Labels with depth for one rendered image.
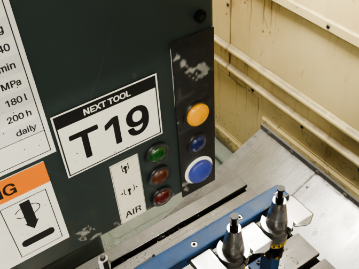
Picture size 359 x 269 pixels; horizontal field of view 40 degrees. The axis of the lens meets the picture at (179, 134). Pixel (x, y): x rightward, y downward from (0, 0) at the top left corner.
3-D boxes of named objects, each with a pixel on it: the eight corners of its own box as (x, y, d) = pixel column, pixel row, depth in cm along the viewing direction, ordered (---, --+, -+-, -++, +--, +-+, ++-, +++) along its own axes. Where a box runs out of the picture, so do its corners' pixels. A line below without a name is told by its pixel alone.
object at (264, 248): (276, 245, 96) (277, 243, 95) (256, 259, 94) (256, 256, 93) (254, 222, 100) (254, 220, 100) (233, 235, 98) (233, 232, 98)
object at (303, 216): (317, 219, 100) (318, 216, 100) (298, 231, 98) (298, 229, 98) (293, 197, 105) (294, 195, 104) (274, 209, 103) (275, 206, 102)
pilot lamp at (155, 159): (169, 159, 49) (168, 143, 47) (150, 168, 48) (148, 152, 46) (165, 155, 49) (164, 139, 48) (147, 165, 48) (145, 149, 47)
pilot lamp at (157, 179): (171, 180, 51) (170, 166, 49) (153, 190, 50) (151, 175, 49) (168, 177, 51) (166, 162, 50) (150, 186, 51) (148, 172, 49)
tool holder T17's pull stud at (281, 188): (279, 195, 94) (280, 183, 92) (286, 200, 93) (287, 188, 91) (273, 199, 94) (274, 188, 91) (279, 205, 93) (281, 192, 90)
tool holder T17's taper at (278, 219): (275, 209, 100) (278, 187, 96) (292, 222, 98) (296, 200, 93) (260, 221, 98) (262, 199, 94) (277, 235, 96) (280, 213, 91)
